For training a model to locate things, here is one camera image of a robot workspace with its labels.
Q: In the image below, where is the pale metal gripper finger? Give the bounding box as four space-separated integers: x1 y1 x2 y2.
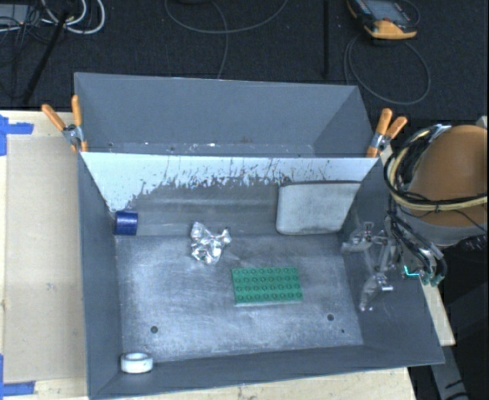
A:
358 273 395 312
341 222 389 255

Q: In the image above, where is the pale brown flat board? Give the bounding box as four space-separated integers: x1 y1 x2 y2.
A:
2 134 88 383

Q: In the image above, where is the crumpled clear plastic wrap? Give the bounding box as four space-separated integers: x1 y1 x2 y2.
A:
189 221 233 266

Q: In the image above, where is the blue tape roll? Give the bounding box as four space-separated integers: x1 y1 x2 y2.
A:
114 209 140 237

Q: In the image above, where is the grey metal bin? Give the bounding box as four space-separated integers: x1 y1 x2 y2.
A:
72 72 447 400

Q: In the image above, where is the dark green flat block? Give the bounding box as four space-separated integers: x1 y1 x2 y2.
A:
231 266 305 307

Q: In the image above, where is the white flat pouch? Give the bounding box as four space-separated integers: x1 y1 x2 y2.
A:
275 180 362 237

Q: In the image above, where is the white tape roll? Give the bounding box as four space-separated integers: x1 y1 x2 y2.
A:
120 351 155 375

